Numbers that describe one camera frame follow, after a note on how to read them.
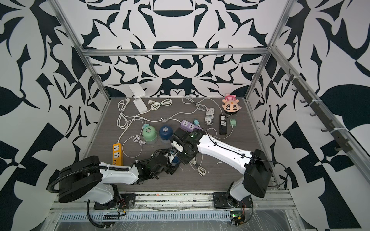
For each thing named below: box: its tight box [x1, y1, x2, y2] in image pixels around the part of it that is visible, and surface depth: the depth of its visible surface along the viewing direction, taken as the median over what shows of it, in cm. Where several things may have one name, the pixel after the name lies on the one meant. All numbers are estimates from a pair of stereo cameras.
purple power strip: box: [180, 119, 202, 133], surface depth 104 cm
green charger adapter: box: [229, 118, 237, 130], surface depth 107 cm
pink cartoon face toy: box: [222, 93, 242, 114], surface depth 108 cm
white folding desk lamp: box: [128, 82, 148, 114], surface depth 98 cm
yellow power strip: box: [112, 142, 122, 166], surface depth 91 cm
